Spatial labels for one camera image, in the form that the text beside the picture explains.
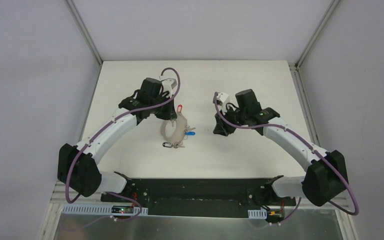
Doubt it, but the keyring with black key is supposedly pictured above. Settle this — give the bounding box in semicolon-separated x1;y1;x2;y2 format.
160;104;196;149

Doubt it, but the blue tag key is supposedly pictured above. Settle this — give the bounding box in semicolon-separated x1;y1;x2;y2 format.
185;131;196;136

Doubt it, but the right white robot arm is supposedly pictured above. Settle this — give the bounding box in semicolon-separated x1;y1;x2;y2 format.
212;89;348;207

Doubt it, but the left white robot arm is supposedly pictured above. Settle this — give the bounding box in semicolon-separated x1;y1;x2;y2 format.
57;77;179;203

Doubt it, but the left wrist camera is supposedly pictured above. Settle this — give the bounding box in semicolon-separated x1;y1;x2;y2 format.
159;75;178;98

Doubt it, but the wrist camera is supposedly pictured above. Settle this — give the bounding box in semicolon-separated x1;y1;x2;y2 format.
159;75;178;98
213;92;230;114

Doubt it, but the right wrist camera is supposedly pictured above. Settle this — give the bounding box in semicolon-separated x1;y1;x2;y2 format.
213;92;230;114

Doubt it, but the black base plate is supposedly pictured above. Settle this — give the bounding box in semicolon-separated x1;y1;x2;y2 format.
100;177;298;218

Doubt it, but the right white cable duct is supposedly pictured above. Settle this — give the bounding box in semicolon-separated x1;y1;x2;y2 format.
247;208;268;220

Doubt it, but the white cable duct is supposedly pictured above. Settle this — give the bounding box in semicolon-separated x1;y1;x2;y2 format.
247;208;268;220
62;203;149;217

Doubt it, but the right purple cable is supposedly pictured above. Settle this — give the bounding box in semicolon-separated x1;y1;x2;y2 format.
213;92;361;227

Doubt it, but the left white cable duct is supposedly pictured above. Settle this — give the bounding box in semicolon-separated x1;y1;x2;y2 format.
62;203;149;217

